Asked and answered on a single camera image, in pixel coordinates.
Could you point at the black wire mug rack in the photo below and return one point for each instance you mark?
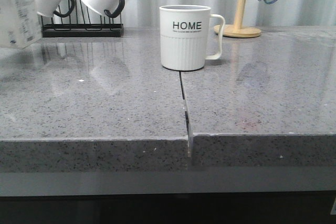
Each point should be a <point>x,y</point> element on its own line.
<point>82,22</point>

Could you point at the whole milk carton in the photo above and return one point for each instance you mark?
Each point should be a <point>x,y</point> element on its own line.
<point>20,25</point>

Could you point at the white HOME cup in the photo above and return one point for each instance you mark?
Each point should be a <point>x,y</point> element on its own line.
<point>183,36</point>

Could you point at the wooden mug tree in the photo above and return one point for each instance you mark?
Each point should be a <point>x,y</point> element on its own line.
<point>237,29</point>

